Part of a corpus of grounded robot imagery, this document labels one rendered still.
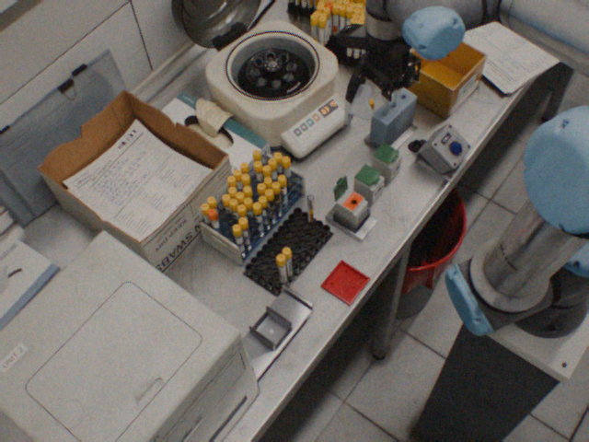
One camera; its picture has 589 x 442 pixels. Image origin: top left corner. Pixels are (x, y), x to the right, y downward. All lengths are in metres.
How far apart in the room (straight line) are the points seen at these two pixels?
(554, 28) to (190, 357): 0.63
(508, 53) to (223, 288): 0.85
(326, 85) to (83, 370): 0.77
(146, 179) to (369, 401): 1.07
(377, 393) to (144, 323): 1.27
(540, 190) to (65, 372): 0.64
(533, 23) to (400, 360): 1.41
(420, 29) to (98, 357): 0.62
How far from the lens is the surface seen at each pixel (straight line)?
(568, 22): 0.91
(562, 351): 1.26
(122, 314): 0.96
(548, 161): 0.69
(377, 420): 2.09
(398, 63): 1.12
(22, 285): 1.33
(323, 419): 2.09
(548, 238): 0.81
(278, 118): 1.36
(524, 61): 1.65
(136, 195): 1.35
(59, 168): 1.39
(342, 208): 1.27
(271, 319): 1.20
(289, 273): 1.24
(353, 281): 1.27
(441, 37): 0.96
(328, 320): 1.24
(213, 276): 1.30
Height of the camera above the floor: 2.02
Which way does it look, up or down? 59 degrees down
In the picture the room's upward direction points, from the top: 5 degrees counter-clockwise
